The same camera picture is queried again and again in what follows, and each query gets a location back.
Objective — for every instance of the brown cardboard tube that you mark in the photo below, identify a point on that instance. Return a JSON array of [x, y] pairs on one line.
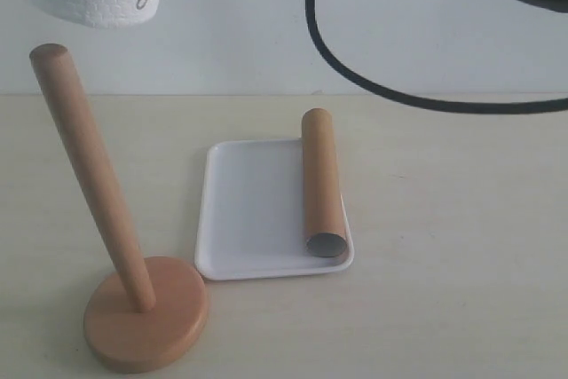
[[325, 230]]

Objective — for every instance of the wooden paper towel holder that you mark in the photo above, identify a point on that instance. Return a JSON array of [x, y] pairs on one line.
[[151, 310]]

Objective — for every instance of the white rectangular plastic tray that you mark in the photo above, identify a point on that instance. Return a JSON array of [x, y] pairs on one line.
[[251, 223]]

